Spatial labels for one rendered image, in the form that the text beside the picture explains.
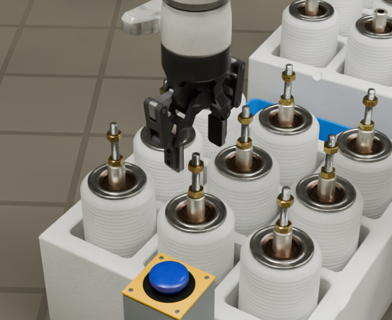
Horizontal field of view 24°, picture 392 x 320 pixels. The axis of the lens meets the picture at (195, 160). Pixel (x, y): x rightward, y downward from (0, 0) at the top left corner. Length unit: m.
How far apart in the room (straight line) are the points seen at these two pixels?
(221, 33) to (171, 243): 0.29
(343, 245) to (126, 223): 0.27
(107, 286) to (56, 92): 0.71
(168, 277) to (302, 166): 0.41
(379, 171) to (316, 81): 0.35
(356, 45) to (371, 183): 0.35
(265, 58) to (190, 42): 0.63
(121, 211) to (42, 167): 0.50
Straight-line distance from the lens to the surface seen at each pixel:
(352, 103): 1.53
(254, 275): 1.07
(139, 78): 1.86
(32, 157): 1.66
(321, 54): 1.57
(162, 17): 0.96
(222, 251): 1.13
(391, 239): 1.24
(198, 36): 0.95
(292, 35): 1.55
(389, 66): 1.53
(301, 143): 1.27
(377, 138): 1.27
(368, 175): 1.23
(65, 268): 1.23
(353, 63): 1.54
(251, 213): 1.20
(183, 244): 1.10
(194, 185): 1.10
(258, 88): 1.60
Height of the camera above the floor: 0.98
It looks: 37 degrees down
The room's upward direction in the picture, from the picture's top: straight up
